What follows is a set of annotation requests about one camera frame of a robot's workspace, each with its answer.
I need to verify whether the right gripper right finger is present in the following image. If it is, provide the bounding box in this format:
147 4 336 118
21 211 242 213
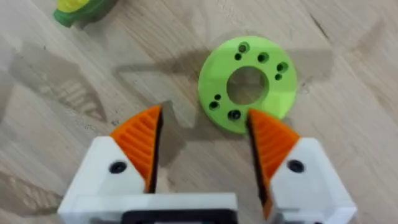
246 108 358 224

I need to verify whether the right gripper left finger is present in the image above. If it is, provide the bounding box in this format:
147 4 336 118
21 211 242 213
57 105 164 215

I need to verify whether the green disc with holes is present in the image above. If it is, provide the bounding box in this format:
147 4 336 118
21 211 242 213
198 35 298 134

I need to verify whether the green and yellow toy vegetable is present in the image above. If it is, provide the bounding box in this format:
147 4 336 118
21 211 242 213
53 0 119 28

